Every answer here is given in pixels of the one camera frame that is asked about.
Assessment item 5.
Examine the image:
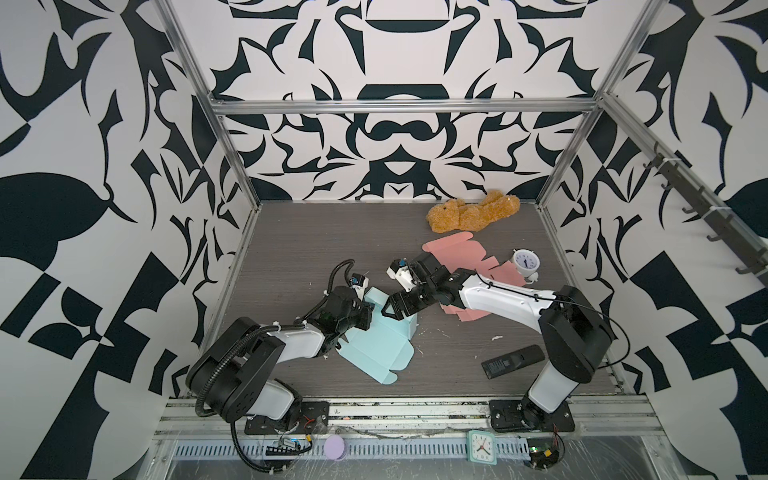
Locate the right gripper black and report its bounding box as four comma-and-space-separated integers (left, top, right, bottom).
378, 283, 438, 321

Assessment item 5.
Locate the light blue paper box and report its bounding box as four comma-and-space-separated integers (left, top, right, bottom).
338, 288, 418, 385

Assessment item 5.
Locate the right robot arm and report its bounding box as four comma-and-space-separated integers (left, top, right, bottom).
382, 253, 617, 432

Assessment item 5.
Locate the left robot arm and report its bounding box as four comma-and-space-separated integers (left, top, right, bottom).
185, 259, 374, 475

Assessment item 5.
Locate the pink flat paper box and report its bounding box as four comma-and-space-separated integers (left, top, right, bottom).
422, 232, 525, 286

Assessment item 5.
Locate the brown teddy bear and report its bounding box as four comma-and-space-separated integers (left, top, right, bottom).
426, 190, 521, 233

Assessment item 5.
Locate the black remote control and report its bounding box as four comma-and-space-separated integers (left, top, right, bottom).
481, 345, 545, 379

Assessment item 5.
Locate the white alarm clock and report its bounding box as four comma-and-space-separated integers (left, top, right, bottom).
511, 249, 541, 284

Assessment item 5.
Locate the purple round disc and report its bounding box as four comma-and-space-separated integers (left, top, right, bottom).
323, 435, 347, 461

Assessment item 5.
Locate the left circuit board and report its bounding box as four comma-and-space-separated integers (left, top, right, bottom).
265, 436, 313, 457

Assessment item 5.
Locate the circuit board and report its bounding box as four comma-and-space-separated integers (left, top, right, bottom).
525, 436, 565, 471
265, 436, 313, 457

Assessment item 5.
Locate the teal square clock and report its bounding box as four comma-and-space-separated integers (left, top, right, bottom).
466, 430, 497, 465

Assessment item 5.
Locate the right circuit board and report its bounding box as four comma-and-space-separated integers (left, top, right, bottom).
525, 436, 565, 471

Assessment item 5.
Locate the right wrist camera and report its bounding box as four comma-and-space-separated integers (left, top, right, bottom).
386, 259, 415, 292

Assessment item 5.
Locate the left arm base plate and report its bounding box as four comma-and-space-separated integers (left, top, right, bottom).
245, 401, 330, 435

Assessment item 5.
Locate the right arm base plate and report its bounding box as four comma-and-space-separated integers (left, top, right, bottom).
489, 397, 576, 433

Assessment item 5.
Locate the white slotted cable duct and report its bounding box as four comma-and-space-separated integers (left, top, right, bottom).
174, 437, 530, 461

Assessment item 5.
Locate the wall hook rail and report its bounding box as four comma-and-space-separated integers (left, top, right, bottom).
644, 141, 767, 287

